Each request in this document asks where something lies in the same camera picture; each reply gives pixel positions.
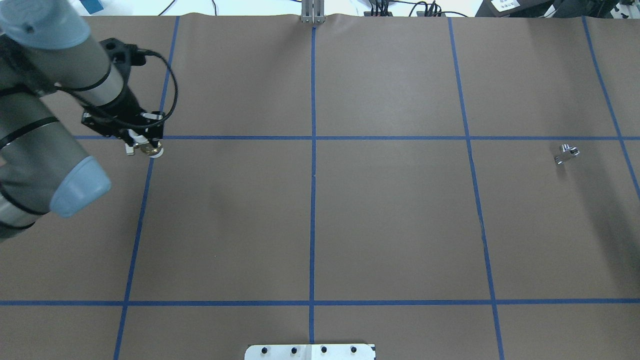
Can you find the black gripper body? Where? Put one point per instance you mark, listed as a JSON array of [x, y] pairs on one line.
[[121, 108]]

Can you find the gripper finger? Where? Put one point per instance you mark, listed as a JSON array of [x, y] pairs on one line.
[[155, 143], [133, 139]]

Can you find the white brass PPR valve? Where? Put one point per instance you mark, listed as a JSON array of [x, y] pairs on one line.
[[144, 148]]

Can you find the chrome angle pipe fitting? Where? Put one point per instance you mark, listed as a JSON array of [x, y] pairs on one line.
[[565, 153]]

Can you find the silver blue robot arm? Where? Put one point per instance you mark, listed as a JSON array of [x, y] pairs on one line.
[[47, 47]]

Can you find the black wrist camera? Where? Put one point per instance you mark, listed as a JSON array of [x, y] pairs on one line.
[[124, 56]]

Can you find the aluminium frame post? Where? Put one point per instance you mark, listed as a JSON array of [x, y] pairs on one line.
[[313, 12]]

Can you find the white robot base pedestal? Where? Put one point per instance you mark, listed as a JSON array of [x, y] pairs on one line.
[[328, 351]]

